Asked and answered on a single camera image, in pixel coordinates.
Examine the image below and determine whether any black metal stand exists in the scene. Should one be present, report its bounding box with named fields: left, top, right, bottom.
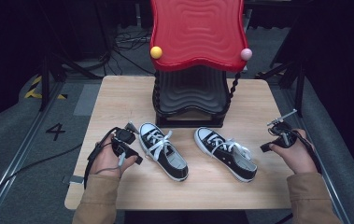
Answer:
left=255, top=46, right=307, bottom=119
left=37, top=0, right=105, bottom=112

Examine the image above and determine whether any black floor cable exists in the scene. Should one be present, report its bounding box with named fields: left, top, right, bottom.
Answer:
left=0, top=143, right=83, bottom=218

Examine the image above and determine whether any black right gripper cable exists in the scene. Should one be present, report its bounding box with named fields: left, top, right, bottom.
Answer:
left=290, top=130, right=322, bottom=175

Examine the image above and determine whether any yellow black floor tape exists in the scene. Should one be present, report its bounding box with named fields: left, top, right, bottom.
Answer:
left=23, top=75, right=68, bottom=101

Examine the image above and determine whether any thin grey cable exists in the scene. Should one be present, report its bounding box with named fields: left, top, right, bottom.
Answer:
left=93, top=151, right=126, bottom=179

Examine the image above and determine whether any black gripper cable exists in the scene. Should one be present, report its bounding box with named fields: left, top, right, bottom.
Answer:
left=83, top=125, right=120, bottom=189
left=290, top=130, right=322, bottom=175

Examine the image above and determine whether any person's left hand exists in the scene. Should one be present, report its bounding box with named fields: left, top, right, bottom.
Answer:
left=90, top=133, right=138, bottom=179

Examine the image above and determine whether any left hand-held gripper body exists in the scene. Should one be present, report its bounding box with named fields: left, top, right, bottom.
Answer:
left=110, top=121, right=140, bottom=159

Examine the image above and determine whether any red and black shoe rack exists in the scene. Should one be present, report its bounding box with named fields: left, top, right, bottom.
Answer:
left=149, top=0, right=253, bottom=129

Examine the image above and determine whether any tangle of black cables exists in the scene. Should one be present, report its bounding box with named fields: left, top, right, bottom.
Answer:
left=110, top=24, right=154, bottom=77

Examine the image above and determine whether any black white canvas sneaker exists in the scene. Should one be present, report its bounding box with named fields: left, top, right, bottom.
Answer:
left=137, top=121, right=190, bottom=182
left=193, top=126, right=259, bottom=184

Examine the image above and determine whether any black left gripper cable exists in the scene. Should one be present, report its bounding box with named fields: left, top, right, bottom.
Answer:
left=83, top=125, right=120, bottom=189

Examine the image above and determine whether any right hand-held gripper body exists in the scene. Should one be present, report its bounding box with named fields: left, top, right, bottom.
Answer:
left=266, top=108, right=298, bottom=149

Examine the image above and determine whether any person's right hand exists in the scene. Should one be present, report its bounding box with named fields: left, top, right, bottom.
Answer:
left=269, top=129, right=319, bottom=175

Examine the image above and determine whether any grey tape piece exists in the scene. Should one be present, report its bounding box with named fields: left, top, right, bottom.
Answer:
left=62, top=175, right=85, bottom=186

